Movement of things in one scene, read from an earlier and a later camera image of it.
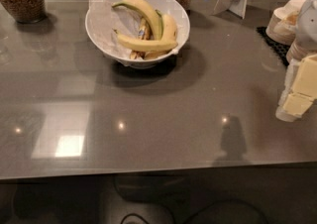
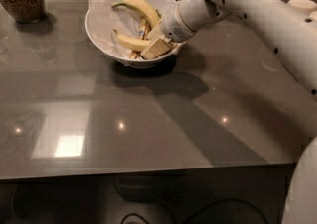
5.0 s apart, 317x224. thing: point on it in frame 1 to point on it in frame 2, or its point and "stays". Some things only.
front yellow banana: x=141 y=45 stays
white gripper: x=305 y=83 to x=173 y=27
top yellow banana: x=144 y=7 stays
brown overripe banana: x=145 y=32 stays
